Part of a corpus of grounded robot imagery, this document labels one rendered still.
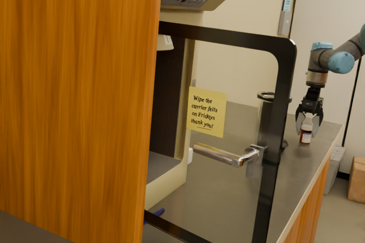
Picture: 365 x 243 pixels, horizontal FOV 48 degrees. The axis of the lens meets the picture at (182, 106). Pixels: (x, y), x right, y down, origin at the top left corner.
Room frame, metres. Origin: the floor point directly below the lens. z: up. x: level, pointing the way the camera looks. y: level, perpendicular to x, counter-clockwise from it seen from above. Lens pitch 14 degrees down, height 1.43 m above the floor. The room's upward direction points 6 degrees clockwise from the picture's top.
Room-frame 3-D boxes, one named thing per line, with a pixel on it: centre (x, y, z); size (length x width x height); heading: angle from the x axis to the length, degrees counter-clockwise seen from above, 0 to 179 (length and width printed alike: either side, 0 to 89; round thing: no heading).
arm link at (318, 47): (1.54, -0.50, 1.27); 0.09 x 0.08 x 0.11; 16
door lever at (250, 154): (0.62, -0.07, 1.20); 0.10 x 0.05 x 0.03; 54
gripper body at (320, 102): (1.55, -0.50, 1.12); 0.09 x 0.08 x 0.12; 156
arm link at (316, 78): (1.55, -0.49, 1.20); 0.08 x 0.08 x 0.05
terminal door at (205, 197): (0.69, -0.03, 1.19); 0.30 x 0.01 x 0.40; 54
